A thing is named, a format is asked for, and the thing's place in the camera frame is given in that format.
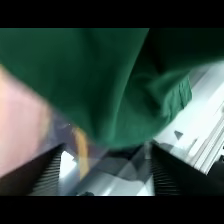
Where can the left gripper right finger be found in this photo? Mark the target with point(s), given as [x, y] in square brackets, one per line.
[180, 176]

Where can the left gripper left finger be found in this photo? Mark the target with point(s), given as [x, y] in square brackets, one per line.
[30, 178]

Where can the green T-shirt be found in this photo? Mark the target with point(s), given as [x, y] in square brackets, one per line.
[100, 76]

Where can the silver frame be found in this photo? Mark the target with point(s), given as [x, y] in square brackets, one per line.
[210, 146]

